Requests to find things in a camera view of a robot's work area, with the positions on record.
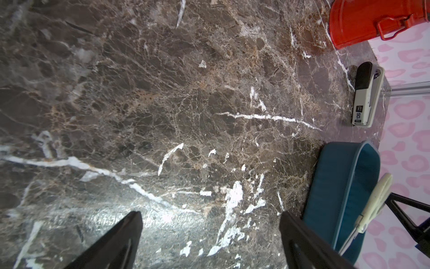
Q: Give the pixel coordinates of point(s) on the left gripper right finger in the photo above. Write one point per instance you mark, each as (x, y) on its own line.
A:
(303, 249)

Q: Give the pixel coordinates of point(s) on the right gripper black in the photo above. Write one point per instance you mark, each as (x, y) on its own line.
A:
(420, 233)

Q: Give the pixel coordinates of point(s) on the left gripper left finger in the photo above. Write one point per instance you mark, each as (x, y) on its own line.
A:
(116, 249)

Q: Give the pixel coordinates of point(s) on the cream handled scissors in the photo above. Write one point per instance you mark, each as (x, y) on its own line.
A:
(374, 206)

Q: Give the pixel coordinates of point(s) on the teal storage box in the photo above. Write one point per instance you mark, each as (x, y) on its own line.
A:
(345, 177)

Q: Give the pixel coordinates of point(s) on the grey stapler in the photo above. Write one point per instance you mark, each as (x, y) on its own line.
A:
(368, 86)

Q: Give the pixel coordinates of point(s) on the red pen holder cup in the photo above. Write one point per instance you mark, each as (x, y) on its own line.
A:
(353, 22)

